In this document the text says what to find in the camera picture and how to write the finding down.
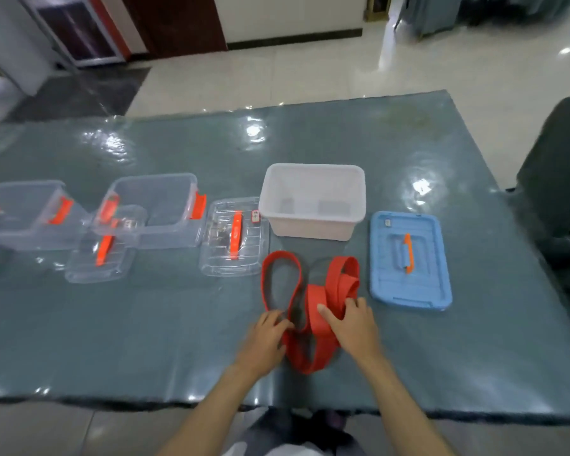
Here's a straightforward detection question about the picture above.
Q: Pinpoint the person's left hand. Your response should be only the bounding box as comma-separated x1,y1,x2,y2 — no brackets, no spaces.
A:
235,309,295,381

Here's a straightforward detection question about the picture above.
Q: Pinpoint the white framed glass door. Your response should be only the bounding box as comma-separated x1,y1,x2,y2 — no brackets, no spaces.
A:
18,0,132,68

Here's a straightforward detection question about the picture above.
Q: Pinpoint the red resistance band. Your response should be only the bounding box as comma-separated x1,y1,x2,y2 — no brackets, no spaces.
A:
261,250,362,376

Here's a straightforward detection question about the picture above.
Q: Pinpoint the dark brown wooden door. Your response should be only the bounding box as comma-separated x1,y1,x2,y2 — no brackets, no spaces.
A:
118,0,229,60

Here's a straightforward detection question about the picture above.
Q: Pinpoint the dark grey cushioned seat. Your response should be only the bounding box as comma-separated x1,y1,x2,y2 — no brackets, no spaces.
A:
515,96,570,309

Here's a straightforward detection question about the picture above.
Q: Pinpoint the white plastic box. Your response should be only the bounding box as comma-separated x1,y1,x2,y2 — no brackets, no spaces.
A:
258,163,367,242

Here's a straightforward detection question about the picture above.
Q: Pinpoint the person's left forearm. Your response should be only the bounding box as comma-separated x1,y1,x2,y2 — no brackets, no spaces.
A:
156,363,267,456

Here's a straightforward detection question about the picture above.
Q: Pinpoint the narrow white door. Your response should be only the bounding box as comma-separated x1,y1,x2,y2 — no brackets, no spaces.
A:
0,0,58,96

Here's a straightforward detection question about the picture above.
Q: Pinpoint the blue lid orange handle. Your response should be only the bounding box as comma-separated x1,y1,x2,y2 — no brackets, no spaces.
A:
369,211,453,313

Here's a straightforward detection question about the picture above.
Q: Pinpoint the person's right forearm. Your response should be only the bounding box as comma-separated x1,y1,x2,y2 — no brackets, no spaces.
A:
360,353,457,456

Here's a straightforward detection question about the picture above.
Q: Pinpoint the person's right hand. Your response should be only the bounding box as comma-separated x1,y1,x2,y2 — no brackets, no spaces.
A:
317,296,386,369

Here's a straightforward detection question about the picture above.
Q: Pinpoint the teal felt table cover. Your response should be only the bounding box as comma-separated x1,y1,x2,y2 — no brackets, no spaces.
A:
0,89,570,423

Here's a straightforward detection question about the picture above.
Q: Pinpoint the clear lid orange handle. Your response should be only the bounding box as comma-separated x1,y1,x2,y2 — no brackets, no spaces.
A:
198,196,272,279
64,203,148,284

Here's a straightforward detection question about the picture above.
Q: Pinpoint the clear plastic storage box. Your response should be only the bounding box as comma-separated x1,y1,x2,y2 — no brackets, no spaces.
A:
92,173,208,250
0,180,92,252

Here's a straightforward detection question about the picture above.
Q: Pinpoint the person's white shirt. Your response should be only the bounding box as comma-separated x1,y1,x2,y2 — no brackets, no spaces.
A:
220,439,326,456

